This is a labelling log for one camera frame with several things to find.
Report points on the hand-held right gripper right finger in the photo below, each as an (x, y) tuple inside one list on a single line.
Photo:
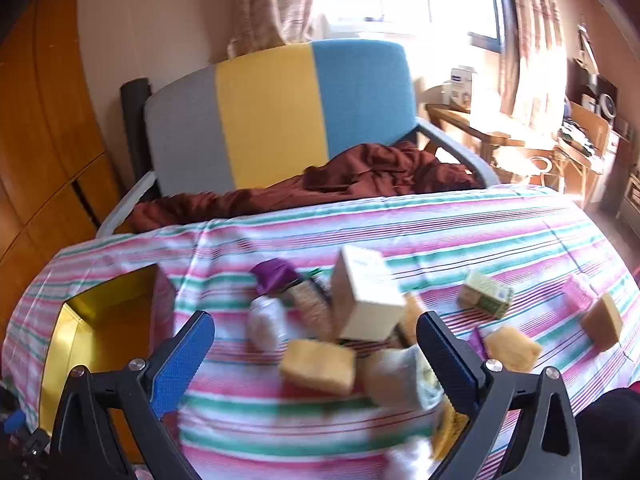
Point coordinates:
[(450, 360)]

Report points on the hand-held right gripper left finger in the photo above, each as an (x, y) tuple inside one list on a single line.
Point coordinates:
[(182, 360)]

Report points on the cream towel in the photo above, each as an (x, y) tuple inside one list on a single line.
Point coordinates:
[(395, 377)]

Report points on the brown sponge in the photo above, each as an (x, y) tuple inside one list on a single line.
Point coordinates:
[(602, 322), (512, 349)]

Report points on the gold tin box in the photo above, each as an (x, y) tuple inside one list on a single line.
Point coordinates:
[(100, 340)]

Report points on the white plastic bag bundle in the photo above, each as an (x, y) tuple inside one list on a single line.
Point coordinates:
[(412, 460), (265, 325)]

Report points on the tall white carton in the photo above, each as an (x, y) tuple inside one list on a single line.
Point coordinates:
[(365, 300)]

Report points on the yellow loofah sponge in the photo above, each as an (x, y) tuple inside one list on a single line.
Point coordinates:
[(317, 367)]

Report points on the cereal snack packet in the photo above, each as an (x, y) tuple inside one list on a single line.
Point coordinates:
[(310, 305)]

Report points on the tan sponge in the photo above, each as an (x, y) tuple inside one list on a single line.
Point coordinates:
[(414, 320)]

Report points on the small green box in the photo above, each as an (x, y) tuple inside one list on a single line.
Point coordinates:
[(485, 295)]

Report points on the purple packet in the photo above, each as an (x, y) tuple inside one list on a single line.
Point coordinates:
[(275, 275)]

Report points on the striped tablecloth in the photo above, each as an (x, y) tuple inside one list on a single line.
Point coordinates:
[(400, 230)]

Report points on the pink hair clip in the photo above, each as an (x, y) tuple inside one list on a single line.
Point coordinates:
[(580, 292)]

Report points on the person's dark clothing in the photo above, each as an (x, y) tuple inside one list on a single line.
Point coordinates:
[(610, 435)]

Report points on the maroon cloth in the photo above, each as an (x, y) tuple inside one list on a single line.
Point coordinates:
[(380, 170)]

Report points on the wooden side table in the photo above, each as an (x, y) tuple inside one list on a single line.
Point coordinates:
[(465, 120)]

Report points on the wooden wardrobe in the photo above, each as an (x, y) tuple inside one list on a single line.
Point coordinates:
[(50, 135)]

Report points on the grey yellow blue armchair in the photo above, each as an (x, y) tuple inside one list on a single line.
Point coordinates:
[(270, 110)]

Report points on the white cardboard box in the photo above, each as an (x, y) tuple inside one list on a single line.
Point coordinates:
[(462, 87)]

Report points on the wooden folding table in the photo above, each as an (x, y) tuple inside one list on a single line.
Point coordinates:
[(590, 125)]

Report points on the beige curtain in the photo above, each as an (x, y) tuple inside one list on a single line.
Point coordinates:
[(530, 35), (270, 5)]

